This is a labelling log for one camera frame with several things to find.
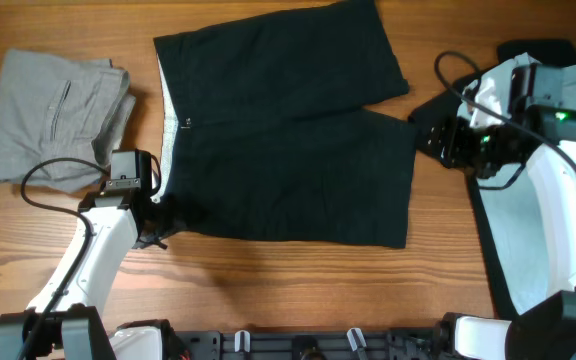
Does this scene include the black shorts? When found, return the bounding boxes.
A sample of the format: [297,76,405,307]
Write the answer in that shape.
[154,1,416,249]

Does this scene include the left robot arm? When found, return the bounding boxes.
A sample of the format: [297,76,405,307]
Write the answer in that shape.
[0,190,188,359]

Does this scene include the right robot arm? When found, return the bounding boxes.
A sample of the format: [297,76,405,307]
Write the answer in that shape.
[411,56,576,359]

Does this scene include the light blue t-shirt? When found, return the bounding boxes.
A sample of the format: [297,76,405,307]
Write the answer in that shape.
[477,52,576,314]

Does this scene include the black garment under t-shirt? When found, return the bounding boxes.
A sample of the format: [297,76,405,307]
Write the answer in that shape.
[407,38,576,321]

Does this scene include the folded grey shorts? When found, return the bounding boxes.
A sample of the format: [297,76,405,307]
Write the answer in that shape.
[0,49,136,193]

